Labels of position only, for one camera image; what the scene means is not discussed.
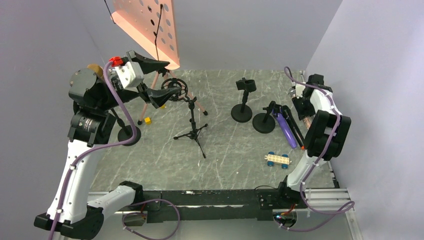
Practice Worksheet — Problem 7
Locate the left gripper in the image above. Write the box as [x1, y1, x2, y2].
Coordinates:
[98, 51, 181, 112]

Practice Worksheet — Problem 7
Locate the black tripod mic stand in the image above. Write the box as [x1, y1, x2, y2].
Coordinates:
[160, 77, 208, 159]

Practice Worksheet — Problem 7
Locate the black microphone orange tip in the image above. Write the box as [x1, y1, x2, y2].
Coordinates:
[281, 105, 305, 150]

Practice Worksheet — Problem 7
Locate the purple microphone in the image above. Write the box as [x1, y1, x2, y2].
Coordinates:
[272, 105, 298, 149]

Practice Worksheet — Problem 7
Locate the black round-base stand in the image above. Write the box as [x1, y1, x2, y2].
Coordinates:
[252, 100, 276, 134]
[230, 77, 257, 123]

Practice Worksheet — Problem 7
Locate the silver mesh glitter microphone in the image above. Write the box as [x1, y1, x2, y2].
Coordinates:
[302, 115, 314, 130]

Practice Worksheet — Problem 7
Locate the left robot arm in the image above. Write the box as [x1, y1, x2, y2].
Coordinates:
[34, 50, 180, 240]

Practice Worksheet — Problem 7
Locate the gold microphone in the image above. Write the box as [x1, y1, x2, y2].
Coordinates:
[87, 63, 104, 80]

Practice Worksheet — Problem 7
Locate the pink music stand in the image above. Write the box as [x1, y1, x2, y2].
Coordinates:
[103, 0, 210, 126]

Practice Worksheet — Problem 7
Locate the yellow cube near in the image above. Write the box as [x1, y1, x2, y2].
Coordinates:
[144, 117, 152, 125]

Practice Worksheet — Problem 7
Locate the toy brick car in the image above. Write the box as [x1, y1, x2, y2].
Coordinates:
[264, 151, 292, 169]

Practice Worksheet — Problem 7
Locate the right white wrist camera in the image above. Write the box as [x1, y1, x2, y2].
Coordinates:
[288, 83, 306, 99]

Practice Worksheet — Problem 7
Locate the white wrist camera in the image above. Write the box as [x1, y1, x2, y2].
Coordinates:
[288, 83, 306, 99]
[109, 56, 144, 90]

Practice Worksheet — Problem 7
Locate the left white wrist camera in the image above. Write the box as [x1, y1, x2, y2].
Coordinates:
[109, 56, 144, 90]

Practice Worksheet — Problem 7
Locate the black shock-mount stand left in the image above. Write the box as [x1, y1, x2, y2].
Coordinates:
[110, 108, 142, 147]

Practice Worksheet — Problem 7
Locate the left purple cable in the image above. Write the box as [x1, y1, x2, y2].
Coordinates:
[47, 61, 181, 240]

